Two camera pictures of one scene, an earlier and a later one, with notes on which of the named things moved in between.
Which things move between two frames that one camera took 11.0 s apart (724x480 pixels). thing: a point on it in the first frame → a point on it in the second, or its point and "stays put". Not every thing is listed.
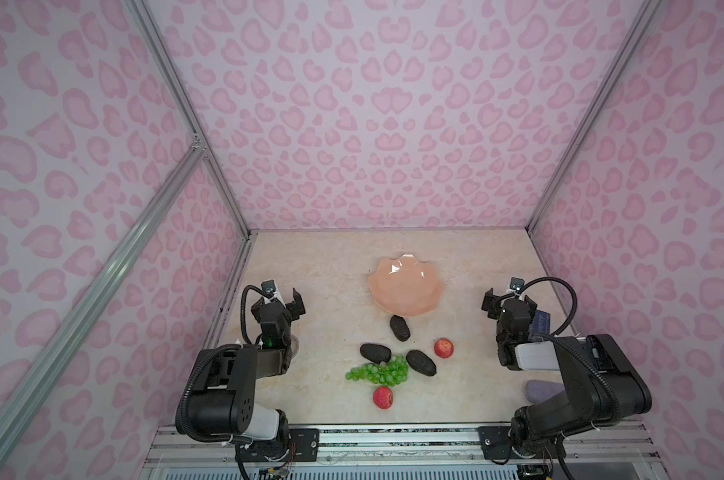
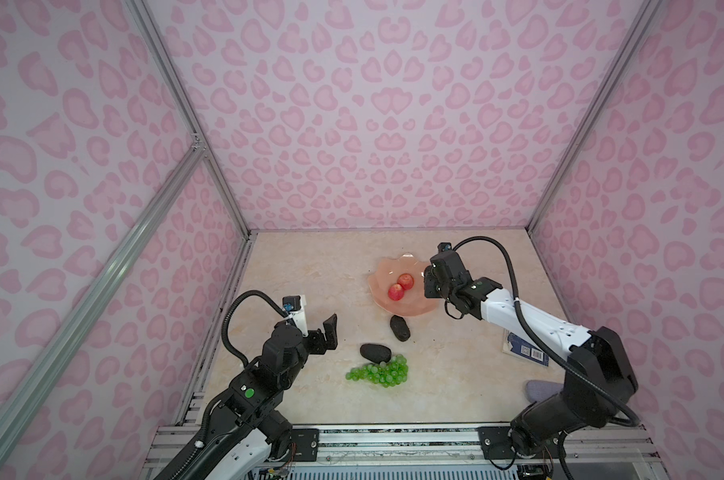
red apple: [443, 348] → [406, 281]
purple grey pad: [539, 390] stays put
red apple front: [383, 397] → [396, 292]
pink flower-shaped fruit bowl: [406, 285] stays put
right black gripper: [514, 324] → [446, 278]
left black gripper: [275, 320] → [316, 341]
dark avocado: [400, 328] stays put
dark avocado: [375, 352] stays put
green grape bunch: [390, 373] stays put
